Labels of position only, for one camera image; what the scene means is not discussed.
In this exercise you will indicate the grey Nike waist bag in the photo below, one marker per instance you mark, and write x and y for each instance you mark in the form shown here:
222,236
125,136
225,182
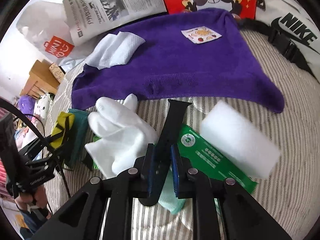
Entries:
292,27

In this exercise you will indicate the white Miniso plastic bag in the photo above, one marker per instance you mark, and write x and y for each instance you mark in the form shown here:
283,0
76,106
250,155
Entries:
44,25

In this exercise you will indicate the yellow mini pouch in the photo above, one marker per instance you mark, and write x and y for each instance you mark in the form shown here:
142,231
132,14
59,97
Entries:
61,130

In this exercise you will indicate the patterned book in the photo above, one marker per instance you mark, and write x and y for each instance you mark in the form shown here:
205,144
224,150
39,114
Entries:
57,72

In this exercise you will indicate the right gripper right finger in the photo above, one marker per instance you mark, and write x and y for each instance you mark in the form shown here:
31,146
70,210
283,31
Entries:
222,209

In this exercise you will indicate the white sponge block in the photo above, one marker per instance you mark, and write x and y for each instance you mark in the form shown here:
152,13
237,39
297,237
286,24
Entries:
240,141

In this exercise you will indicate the folded newspaper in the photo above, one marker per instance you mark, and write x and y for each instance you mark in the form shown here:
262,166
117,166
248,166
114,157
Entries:
89,18

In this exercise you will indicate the person hand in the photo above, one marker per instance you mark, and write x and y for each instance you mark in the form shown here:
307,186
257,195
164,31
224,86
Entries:
38,198

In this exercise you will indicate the white tissue paper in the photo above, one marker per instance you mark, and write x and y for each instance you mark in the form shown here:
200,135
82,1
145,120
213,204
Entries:
114,50

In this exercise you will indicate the striped mattress cover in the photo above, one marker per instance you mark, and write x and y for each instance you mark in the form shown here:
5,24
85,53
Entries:
291,192

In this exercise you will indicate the green packet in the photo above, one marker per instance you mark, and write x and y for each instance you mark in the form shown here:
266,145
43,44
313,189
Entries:
204,157

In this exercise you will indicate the wooden chair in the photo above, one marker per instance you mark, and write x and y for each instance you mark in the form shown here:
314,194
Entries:
40,81

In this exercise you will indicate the light green cloth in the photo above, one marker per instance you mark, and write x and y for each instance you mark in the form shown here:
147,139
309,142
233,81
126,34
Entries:
170,197

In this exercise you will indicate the fruit print wet wipe sachet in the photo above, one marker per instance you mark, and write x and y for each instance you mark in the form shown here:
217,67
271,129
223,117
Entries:
200,35

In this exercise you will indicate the purple towel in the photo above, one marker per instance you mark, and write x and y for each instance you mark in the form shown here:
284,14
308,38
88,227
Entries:
168,65

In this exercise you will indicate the teal striped cloth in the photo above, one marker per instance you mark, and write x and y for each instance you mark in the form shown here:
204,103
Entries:
76,137

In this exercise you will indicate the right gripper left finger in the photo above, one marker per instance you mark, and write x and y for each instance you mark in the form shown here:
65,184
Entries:
101,208

